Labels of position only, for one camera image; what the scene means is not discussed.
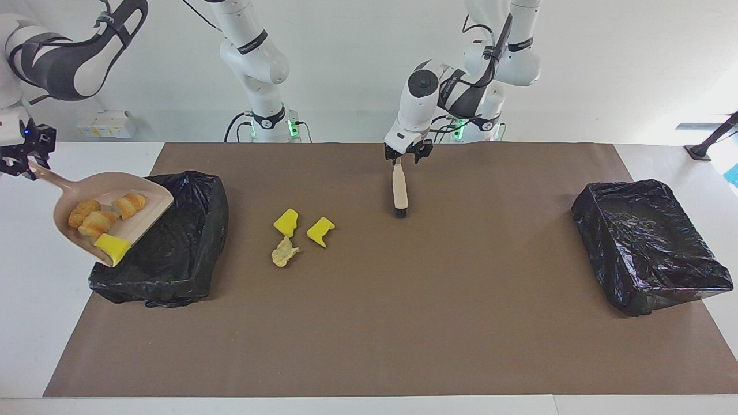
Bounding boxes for white box with yellow label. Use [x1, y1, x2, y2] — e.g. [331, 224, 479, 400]
[77, 110, 138, 139]

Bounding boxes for brown bread loaf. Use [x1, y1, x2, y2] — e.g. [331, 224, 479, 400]
[67, 199, 102, 229]

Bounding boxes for pale lumpy bread piece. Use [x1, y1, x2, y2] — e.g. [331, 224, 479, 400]
[78, 210, 120, 239]

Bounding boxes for pale food piece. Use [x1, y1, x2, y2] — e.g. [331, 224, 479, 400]
[271, 236, 300, 268]

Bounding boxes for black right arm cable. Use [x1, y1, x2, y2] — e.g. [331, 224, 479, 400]
[182, 0, 225, 32]

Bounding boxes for brown table mat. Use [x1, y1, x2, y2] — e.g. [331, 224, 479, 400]
[43, 142, 738, 398]

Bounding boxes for bin lined with black bag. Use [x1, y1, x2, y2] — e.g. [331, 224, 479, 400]
[571, 179, 734, 317]
[88, 171, 229, 308]

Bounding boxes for beige hand brush black bristles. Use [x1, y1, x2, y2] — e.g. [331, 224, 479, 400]
[392, 159, 409, 218]

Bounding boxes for black camera stand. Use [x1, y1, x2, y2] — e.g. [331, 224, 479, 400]
[684, 111, 738, 161]

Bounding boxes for beige plastic dustpan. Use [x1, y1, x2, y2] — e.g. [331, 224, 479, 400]
[27, 159, 175, 267]

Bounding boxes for yellow sponge piece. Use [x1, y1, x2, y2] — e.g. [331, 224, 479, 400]
[273, 209, 299, 238]
[306, 217, 336, 248]
[93, 233, 132, 267]

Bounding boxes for pale striped bread piece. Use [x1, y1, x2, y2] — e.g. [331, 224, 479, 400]
[112, 192, 148, 221]

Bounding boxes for black base cable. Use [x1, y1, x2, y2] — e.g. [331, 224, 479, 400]
[419, 112, 462, 144]
[224, 111, 254, 143]

